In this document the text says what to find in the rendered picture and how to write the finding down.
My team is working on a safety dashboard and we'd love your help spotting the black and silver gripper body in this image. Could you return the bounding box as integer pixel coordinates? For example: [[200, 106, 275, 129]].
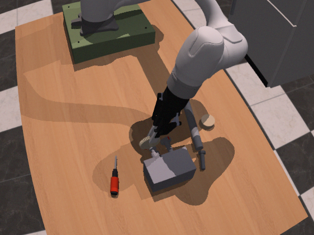
[[163, 86, 190, 118]]

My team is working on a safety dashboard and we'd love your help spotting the grey hex bolt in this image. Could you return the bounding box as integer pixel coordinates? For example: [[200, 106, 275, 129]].
[[198, 150, 206, 169]]

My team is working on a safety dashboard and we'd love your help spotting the grey metal bar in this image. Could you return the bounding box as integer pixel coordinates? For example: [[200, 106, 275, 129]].
[[184, 102, 203, 151]]

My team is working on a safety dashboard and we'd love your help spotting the red-handled screwdriver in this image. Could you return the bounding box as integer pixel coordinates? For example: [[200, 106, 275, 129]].
[[110, 156, 119, 195]]

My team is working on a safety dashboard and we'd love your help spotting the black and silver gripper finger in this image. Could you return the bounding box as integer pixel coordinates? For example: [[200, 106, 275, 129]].
[[147, 93, 166, 136], [149, 108, 182, 143]]

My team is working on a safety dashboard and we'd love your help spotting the tan wooden disc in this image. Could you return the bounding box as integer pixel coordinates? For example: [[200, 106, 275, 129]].
[[200, 114, 215, 129]]

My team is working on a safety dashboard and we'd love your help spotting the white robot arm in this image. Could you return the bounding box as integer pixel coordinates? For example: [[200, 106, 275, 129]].
[[71, 0, 248, 99]]

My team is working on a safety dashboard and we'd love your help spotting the dark olive toothed gear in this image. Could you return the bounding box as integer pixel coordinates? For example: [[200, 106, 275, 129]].
[[139, 135, 160, 152]]

